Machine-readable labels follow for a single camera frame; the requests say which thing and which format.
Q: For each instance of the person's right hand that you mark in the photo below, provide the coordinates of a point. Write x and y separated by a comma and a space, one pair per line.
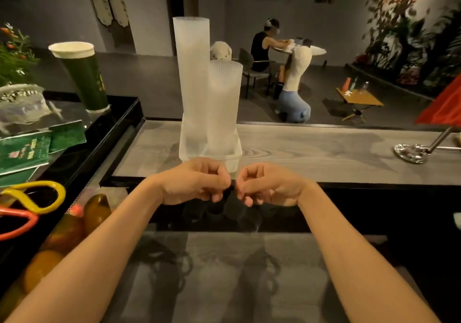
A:
273, 184

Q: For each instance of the person's left hand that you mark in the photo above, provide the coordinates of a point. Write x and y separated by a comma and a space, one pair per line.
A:
191, 178

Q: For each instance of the person's right thumb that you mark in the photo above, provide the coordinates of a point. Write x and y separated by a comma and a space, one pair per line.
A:
242, 184

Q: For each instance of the person's left thumb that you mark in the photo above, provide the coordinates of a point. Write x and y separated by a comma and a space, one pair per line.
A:
222, 180

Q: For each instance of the person's left forearm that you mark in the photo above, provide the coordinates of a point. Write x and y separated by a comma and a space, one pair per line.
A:
93, 258

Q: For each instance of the person's right forearm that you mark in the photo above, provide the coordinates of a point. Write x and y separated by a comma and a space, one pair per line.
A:
360, 261

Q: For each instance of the clear plastic container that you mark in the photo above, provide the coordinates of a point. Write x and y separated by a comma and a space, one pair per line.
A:
230, 155

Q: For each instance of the short translucent cup sleeve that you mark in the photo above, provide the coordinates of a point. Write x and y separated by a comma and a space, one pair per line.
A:
224, 106

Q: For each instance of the white torso sculpture blue jeans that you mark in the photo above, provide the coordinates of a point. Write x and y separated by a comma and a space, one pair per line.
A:
296, 92

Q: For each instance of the tall translucent cup sleeve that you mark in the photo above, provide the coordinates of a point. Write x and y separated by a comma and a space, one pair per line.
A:
191, 78

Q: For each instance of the grey chair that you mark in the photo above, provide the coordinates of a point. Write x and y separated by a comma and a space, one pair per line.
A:
248, 65

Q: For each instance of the white plush toy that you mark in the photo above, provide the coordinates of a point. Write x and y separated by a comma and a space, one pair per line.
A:
220, 51

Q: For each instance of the green yellow mango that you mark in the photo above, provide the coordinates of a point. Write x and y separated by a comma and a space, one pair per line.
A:
96, 213

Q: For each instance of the orange bottle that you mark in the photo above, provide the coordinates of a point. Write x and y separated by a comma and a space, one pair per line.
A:
346, 84

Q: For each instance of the small wooden folding table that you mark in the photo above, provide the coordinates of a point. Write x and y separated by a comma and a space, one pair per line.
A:
360, 97

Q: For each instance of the white round table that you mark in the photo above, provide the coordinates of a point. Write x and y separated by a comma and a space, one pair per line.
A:
318, 50

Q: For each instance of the clear bottle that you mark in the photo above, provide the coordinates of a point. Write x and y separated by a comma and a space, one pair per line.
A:
364, 87

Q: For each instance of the plain dark green packet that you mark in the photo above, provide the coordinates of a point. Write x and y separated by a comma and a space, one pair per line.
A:
68, 135

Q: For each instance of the red yellow mango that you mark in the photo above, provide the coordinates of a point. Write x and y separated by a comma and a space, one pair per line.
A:
64, 234

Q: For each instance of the green paper cup stack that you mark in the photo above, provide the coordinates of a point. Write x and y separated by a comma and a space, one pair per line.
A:
84, 78

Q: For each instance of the metal stand base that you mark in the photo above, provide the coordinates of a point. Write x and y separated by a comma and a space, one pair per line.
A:
410, 152

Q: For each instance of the large green printed packet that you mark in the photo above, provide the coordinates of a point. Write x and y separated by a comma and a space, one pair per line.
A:
23, 151

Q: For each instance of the orange fruit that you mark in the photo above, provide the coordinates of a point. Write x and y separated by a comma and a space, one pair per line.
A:
39, 270

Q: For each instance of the clear plastic bag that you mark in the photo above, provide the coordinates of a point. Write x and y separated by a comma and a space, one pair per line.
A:
21, 108

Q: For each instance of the red cloth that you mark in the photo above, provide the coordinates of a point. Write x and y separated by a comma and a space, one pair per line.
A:
444, 106

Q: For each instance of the decorative blossom tree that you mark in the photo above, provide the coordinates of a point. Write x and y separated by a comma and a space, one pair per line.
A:
392, 13

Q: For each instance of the potted flowering plant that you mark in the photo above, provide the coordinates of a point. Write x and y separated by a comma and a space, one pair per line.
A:
14, 56

